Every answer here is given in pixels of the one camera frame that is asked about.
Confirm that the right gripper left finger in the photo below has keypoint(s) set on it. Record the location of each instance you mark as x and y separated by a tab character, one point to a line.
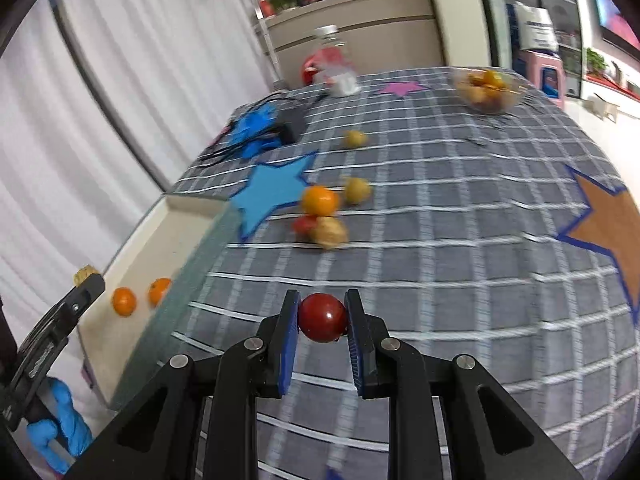
197	419

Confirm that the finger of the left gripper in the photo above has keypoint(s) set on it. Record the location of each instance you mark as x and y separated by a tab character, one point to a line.
59	321

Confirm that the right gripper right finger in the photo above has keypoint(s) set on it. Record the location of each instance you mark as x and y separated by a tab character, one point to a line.
446	414

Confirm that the physalis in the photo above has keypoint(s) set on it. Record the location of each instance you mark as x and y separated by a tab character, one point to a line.
83	273

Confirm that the small mandarin orange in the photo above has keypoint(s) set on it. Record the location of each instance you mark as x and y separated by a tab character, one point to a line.
124	301

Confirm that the large orange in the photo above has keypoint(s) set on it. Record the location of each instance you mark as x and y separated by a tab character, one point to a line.
157	290

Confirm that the red cherry tomato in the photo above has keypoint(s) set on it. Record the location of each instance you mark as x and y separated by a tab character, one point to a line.
322	318

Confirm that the blue gloved hand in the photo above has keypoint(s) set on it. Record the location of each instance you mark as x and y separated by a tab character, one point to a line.
66	422

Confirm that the white tray teal rim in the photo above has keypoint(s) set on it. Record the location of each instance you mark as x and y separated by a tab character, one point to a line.
148	285

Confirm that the grey checkered star tablecloth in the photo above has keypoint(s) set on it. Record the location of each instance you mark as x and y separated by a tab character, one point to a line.
511	238

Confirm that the red cherry tomato hidden behind physalis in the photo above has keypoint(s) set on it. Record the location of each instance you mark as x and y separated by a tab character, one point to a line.
304	225

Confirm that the husked physalis fruit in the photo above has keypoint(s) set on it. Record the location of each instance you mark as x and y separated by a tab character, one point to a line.
329	233

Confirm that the small orange tomato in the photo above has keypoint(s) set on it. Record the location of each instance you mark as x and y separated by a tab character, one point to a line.
319	201

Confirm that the yellow-green round fruit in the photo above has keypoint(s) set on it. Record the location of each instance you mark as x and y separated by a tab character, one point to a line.
356	191

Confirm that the white curtain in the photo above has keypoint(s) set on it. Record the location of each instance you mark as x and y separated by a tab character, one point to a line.
104	104

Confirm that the black power adapter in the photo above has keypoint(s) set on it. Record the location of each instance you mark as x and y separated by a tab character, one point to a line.
290	125

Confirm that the far yellow-green fruit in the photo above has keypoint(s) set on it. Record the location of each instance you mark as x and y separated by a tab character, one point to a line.
354	139

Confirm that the glass fruit bowl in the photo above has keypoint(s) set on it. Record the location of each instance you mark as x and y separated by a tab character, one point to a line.
487	91

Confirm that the small white step stool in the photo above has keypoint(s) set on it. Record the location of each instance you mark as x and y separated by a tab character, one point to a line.
602	108

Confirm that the pink plastic stool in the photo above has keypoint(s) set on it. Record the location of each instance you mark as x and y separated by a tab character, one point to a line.
545	71

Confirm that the red plastic chair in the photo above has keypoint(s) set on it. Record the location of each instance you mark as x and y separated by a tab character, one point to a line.
310	69

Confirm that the clear plastic bottle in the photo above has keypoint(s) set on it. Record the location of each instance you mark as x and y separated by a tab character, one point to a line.
332	59

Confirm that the small potted plant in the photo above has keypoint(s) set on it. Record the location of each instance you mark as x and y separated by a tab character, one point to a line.
596	65

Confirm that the white shopping bag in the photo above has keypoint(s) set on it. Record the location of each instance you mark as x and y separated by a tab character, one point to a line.
535	28

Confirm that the beige counter cabinet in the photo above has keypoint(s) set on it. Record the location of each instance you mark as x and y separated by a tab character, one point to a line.
380	35

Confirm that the wall television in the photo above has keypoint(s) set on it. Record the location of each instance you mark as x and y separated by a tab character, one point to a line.
615	29

